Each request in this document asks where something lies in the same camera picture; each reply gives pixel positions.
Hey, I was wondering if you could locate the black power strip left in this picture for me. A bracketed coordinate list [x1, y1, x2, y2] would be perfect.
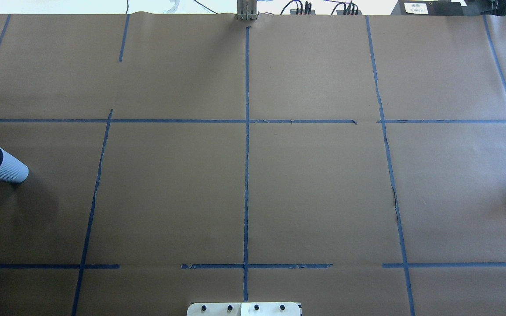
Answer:
[287, 0, 315, 15]

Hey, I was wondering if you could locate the black power strip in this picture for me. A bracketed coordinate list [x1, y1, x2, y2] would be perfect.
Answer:
[287, 0, 315, 15]
[334, 1, 361, 15]

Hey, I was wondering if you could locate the black power strip right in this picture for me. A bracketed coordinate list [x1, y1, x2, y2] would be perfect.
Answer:
[334, 1, 361, 15]

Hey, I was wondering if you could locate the black box with label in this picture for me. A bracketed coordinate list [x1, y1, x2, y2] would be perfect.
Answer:
[390, 0, 464, 16]

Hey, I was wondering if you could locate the aluminium frame post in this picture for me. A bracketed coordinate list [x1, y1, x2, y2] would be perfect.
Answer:
[235, 0, 259, 21]

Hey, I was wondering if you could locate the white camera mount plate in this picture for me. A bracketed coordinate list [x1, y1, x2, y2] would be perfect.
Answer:
[186, 302, 303, 316]

